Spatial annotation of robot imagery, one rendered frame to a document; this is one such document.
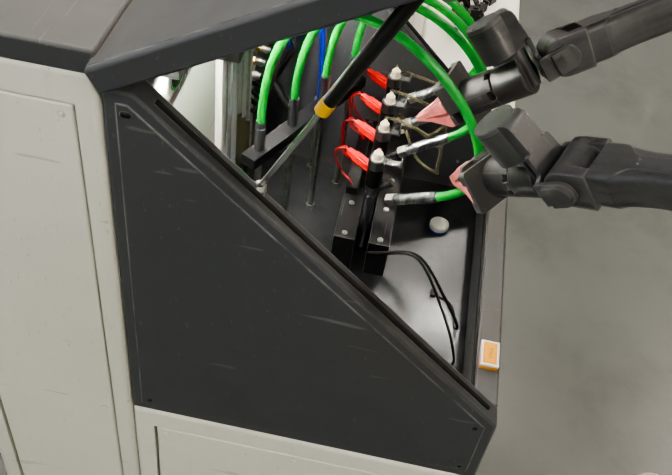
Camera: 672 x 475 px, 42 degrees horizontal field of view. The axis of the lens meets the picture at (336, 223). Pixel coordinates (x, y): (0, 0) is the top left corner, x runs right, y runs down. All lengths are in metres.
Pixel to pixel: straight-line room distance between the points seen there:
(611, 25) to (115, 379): 0.93
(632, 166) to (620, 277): 2.03
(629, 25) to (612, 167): 0.32
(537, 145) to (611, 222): 2.14
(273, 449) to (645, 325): 1.68
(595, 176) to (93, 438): 1.02
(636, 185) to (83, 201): 0.68
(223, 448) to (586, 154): 0.83
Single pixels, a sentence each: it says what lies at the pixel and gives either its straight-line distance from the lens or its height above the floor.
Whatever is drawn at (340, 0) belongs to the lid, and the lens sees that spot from 0.86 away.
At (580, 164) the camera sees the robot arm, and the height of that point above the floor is 1.43.
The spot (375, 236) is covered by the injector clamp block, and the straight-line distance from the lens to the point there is 1.53.
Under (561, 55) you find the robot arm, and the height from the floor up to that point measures 1.42.
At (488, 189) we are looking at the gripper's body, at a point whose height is 1.29.
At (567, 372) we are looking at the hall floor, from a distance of 2.72.
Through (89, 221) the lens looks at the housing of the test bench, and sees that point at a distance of 1.20.
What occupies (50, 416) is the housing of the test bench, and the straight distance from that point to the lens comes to 1.64.
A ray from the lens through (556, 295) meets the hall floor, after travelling 2.90.
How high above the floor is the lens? 2.07
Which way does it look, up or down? 45 degrees down
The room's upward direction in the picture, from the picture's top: 9 degrees clockwise
